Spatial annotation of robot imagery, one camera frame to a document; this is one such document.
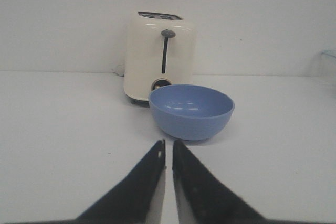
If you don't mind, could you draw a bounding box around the blue plastic bowl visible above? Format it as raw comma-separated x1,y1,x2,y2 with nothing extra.
149,84,235,141

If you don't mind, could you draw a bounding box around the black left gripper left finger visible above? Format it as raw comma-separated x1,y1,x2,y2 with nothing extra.
76,139,167,221

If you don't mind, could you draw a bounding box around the cream white toaster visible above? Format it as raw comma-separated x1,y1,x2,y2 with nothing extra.
123,11,196,102

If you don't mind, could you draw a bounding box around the clear plastic container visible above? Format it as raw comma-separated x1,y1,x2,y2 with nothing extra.
309,50,335,89

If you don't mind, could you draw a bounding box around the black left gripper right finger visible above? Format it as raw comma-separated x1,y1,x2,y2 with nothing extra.
172,140,266,221

